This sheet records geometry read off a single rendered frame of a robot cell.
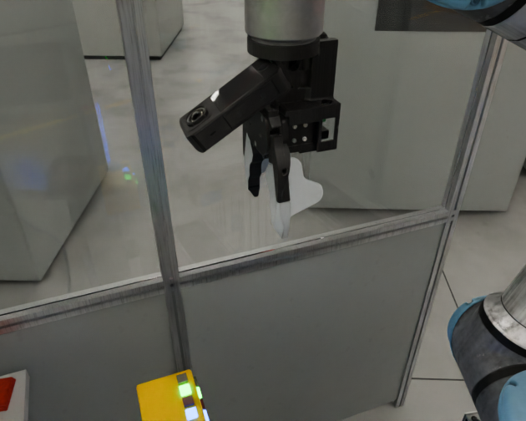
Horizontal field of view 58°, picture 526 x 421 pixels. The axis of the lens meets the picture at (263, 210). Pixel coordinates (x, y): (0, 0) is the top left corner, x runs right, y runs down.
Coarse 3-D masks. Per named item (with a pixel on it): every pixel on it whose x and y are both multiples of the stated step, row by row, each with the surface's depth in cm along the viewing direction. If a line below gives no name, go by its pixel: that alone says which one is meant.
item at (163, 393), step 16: (144, 384) 84; (160, 384) 84; (176, 384) 84; (192, 384) 84; (144, 400) 81; (160, 400) 81; (176, 400) 81; (144, 416) 79; (160, 416) 79; (176, 416) 79
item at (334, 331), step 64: (320, 256) 132; (384, 256) 142; (64, 320) 112; (128, 320) 119; (192, 320) 127; (256, 320) 137; (320, 320) 147; (384, 320) 160; (64, 384) 123; (128, 384) 132; (256, 384) 154; (320, 384) 168; (384, 384) 184
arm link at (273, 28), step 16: (256, 0) 41; (272, 0) 40; (288, 0) 40; (304, 0) 41; (320, 0) 42; (256, 16) 42; (272, 16) 41; (288, 16) 41; (304, 16) 41; (320, 16) 43; (256, 32) 43; (272, 32) 42; (288, 32) 42; (304, 32) 42; (320, 32) 44
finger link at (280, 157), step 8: (272, 136) 47; (280, 136) 47; (272, 144) 47; (280, 144) 47; (272, 152) 48; (280, 152) 47; (288, 152) 47; (272, 160) 48; (280, 160) 47; (288, 160) 47; (280, 168) 47; (288, 168) 48; (280, 176) 48; (280, 184) 48; (288, 184) 49; (280, 192) 49; (288, 192) 49; (280, 200) 49; (288, 200) 50
